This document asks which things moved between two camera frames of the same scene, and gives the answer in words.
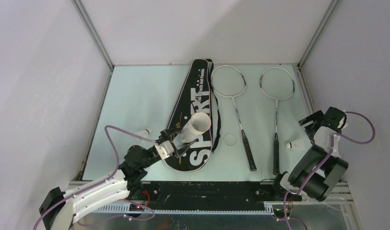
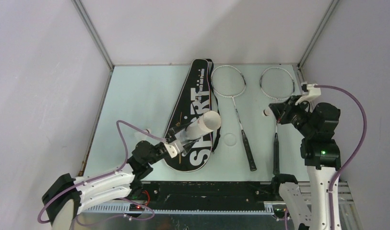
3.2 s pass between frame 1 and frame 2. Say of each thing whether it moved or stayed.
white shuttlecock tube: moved
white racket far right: stayed
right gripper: moved
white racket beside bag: stayed
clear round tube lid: stayed
